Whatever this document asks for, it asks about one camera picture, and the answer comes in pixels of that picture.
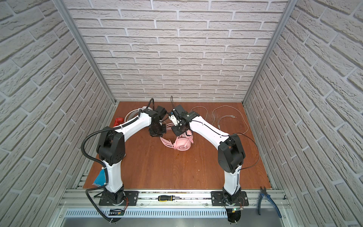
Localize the black yellow screwdriver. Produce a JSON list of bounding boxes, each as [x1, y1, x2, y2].
[[157, 195, 180, 202]]

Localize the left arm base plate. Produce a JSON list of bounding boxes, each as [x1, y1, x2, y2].
[[99, 190, 139, 206]]

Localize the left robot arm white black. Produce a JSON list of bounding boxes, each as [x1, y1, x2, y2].
[[97, 106, 167, 205]]

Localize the blue grey work glove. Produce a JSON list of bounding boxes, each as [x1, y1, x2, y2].
[[93, 169, 106, 187]]

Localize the blue handled pliers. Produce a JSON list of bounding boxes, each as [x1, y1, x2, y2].
[[258, 186, 282, 218]]

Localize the white headphones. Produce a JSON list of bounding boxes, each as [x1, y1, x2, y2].
[[124, 106, 146, 122]]

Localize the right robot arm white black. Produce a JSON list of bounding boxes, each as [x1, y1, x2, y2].
[[169, 110, 246, 205]]

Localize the aluminium front rail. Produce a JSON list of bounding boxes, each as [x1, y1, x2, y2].
[[59, 189, 291, 209]]

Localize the red pipe wrench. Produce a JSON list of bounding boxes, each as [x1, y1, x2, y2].
[[113, 117, 124, 127]]

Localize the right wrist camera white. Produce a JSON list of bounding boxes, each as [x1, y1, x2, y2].
[[168, 105, 188, 125]]

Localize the pink headphones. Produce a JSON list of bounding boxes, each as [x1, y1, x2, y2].
[[160, 130, 194, 151]]

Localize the black corrugated cable conduit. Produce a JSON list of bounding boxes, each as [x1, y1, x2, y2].
[[80, 97, 155, 223]]

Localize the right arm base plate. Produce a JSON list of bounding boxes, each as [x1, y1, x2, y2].
[[211, 191, 249, 207]]

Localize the white headphone cable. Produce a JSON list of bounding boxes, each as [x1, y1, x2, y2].
[[189, 105, 250, 135]]

